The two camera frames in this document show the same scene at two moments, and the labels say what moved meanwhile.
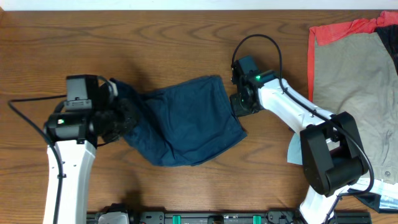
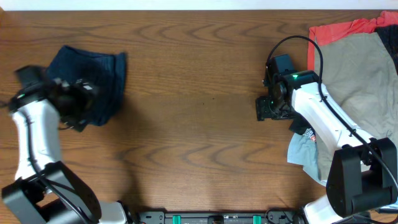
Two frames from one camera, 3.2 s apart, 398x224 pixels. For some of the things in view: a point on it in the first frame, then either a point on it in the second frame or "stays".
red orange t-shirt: x=328 y=33 stays
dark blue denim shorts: x=179 y=124 -> x=107 y=71
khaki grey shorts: x=357 y=74 stays
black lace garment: x=388 y=34 stays
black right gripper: x=237 y=104 -> x=263 y=108
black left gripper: x=123 y=116 -> x=81 y=104
